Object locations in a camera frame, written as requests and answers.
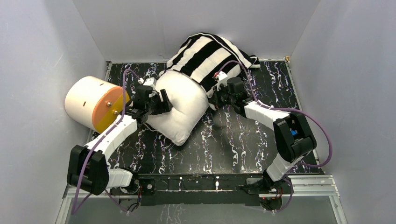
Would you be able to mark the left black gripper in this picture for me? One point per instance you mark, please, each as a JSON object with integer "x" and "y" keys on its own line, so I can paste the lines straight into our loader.
{"x": 159, "y": 102}

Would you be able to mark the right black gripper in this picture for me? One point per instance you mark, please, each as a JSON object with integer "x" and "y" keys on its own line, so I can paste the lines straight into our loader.
{"x": 214, "y": 98}

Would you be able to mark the white pillow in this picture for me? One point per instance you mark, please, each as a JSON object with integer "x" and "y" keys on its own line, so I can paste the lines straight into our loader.
{"x": 189, "y": 103}

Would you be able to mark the black white striped pillowcase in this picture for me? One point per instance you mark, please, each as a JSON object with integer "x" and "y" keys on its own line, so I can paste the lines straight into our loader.
{"x": 202, "y": 55}

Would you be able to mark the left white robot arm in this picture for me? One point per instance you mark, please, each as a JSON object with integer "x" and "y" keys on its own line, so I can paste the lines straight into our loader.
{"x": 88, "y": 169}

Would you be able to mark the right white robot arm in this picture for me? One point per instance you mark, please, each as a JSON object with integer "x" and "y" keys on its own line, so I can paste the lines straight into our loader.
{"x": 293, "y": 135}

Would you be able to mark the white orange cylinder roll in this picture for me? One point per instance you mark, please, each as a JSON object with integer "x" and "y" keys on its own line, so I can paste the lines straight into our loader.
{"x": 94, "y": 103}

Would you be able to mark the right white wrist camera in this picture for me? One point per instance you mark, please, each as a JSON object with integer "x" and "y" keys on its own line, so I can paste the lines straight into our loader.
{"x": 220, "y": 77}

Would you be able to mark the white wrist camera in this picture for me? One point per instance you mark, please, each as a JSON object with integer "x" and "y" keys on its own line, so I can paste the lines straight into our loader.
{"x": 151, "y": 82}
{"x": 220, "y": 77}

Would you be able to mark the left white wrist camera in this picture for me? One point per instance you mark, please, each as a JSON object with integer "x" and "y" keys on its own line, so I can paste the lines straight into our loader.
{"x": 151, "y": 82}

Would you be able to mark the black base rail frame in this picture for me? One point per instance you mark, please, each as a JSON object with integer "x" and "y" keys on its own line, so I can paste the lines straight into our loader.
{"x": 249, "y": 190}

